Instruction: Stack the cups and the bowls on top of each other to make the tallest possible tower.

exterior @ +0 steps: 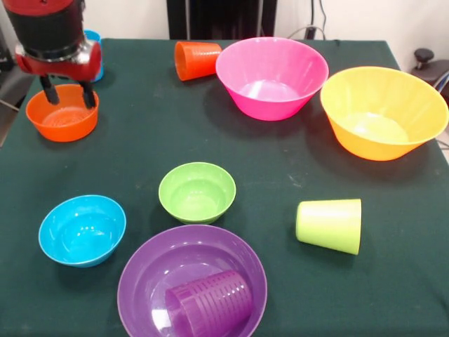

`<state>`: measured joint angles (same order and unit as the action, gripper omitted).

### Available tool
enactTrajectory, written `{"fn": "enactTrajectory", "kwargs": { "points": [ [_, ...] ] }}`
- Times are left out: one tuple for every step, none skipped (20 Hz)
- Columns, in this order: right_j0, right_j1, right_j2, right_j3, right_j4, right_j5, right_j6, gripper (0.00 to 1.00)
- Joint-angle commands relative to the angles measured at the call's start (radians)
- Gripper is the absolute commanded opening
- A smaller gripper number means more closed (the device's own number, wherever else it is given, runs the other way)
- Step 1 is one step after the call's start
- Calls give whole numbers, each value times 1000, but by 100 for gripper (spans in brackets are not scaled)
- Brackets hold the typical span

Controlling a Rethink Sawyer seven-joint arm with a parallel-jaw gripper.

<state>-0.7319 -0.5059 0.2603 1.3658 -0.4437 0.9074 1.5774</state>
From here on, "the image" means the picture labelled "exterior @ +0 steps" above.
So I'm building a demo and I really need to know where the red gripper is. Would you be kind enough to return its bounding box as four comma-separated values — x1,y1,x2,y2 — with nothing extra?
14,37,103,108

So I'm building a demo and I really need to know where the orange plastic bowl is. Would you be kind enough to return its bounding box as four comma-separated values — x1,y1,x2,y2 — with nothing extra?
25,83,100,143

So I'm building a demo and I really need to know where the orange plastic cup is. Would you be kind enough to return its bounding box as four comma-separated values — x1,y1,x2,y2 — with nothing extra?
174,40,224,81

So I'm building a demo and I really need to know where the blue plastic bowl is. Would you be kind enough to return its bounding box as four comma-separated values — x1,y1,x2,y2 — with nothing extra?
38,194,128,269

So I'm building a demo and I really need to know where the green plastic bowl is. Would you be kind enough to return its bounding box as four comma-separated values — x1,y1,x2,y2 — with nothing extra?
158,161,237,225

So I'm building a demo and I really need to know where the purple plastic bowl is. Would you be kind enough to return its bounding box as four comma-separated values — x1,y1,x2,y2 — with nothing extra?
116,224,269,337

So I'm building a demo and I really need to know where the purple plastic cup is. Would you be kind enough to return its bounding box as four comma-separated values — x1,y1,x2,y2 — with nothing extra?
165,269,254,337

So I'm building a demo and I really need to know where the lime green plastic cup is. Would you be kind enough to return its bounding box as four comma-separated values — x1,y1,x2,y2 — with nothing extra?
295,198,363,256

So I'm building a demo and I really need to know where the grey chair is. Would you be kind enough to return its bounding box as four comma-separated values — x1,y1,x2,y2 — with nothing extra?
0,26,36,113

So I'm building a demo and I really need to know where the blue plastic cup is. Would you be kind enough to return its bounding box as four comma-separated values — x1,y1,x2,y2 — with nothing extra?
83,29,105,84

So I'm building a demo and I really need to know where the pink plastic bowl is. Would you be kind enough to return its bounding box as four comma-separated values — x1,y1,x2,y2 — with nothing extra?
215,37,330,122

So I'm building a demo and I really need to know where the yellow plastic bowl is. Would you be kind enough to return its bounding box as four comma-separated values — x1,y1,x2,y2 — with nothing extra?
319,66,449,162

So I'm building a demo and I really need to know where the dark green tablecloth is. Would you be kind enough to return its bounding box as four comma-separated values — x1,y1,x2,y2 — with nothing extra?
0,37,449,337

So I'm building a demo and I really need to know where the black chair armrest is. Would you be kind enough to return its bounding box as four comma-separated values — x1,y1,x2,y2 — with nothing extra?
412,48,449,95

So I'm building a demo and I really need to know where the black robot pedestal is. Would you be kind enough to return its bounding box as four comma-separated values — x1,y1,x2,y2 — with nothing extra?
167,0,278,40

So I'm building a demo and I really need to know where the black hanging cable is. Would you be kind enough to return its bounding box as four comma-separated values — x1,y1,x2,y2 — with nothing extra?
318,0,329,40

